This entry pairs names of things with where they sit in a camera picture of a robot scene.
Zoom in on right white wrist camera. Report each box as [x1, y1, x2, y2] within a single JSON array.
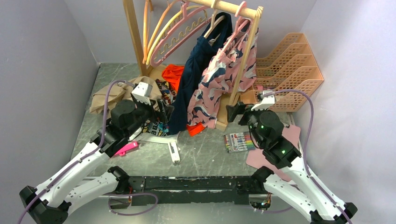
[[250, 95, 276, 111]]

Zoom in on pink plastic clip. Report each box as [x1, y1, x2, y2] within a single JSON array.
[[115, 141, 138, 156]]

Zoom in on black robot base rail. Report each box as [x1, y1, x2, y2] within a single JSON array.
[[126, 176, 267, 206]]

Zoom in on pink shark print shorts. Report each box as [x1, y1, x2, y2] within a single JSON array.
[[187, 19, 258, 127]]

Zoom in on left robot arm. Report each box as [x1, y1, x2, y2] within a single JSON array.
[[18, 99, 174, 224]]

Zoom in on pink plastic hanger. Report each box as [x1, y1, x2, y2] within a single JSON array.
[[149, 0, 214, 67]]

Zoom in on white plastic clip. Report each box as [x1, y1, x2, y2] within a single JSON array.
[[168, 141, 180, 164]]

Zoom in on pink clipboard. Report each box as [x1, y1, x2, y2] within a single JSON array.
[[246, 125, 301, 184]]

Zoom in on peach plastic file organizer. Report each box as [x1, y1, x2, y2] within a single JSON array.
[[240, 33, 324, 104]]

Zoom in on pink hanger holding shorts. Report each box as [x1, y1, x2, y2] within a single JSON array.
[[222, 1, 249, 52]]

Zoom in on marker pen set box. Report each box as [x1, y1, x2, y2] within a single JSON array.
[[224, 132, 256, 153]]

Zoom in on wooden clothes rack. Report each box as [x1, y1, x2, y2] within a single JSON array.
[[123, 0, 263, 131]]

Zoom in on beige shorts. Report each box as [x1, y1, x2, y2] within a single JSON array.
[[89, 76, 162, 114]]

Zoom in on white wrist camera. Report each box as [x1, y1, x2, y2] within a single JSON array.
[[131, 82, 152, 105], [250, 95, 276, 111]]

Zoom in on yellow hanger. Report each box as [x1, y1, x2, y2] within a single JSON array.
[[145, 3, 202, 65]]

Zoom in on colourful patterned shorts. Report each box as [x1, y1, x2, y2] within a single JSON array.
[[156, 79, 179, 108]]

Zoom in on orange garment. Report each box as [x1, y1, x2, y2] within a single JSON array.
[[162, 64, 205, 137]]

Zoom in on navy blue shorts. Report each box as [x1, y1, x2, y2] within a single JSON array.
[[168, 12, 233, 135]]

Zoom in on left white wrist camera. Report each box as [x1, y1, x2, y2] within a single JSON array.
[[131, 82, 152, 105]]

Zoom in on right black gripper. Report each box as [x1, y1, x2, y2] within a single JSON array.
[[226, 101, 267, 147]]

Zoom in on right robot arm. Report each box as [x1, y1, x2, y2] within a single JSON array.
[[226, 102, 358, 224]]

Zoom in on orange hanger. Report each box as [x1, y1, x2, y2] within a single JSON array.
[[142, 0, 180, 64]]

